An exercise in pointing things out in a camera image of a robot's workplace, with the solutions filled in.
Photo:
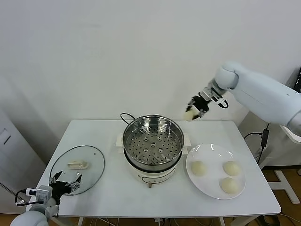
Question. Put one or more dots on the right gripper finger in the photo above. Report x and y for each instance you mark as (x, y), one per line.
(190, 104)
(201, 114)

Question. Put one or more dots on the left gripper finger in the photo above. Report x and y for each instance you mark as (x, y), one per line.
(77, 183)
(55, 177)

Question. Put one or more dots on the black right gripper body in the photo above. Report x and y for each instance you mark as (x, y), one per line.
(201, 103)

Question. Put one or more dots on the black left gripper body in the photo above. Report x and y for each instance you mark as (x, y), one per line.
(60, 188)

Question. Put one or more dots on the white steamed baozi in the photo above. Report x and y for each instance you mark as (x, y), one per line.
(199, 167)
(189, 115)
(232, 168)
(229, 185)

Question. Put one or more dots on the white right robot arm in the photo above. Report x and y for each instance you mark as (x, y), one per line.
(263, 94)

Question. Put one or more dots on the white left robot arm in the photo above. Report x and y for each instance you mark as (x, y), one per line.
(30, 215)

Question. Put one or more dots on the steel perforated steamer basket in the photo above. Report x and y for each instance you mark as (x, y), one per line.
(152, 131)

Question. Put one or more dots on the round glass pot lid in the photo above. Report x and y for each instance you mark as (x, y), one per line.
(91, 169)

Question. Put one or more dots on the white table leg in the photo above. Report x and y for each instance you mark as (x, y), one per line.
(80, 221)
(222, 221)

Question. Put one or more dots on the white round plate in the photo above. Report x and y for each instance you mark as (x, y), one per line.
(212, 153)

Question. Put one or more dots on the black adapter box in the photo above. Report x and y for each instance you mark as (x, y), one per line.
(264, 139)

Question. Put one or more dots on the white electric cooker pot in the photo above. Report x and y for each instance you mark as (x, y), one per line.
(152, 175)

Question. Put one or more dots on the white power strip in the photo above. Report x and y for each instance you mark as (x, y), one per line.
(161, 220)

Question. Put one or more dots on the black laptop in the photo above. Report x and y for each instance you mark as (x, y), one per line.
(298, 80)

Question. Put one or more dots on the white laptop desk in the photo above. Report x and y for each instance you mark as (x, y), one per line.
(285, 186)

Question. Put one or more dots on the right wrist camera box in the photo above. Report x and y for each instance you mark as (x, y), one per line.
(208, 93)

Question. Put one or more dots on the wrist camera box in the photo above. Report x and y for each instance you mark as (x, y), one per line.
(42, 194)
(208, 93)

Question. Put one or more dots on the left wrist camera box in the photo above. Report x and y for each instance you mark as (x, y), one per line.
(42, 194)

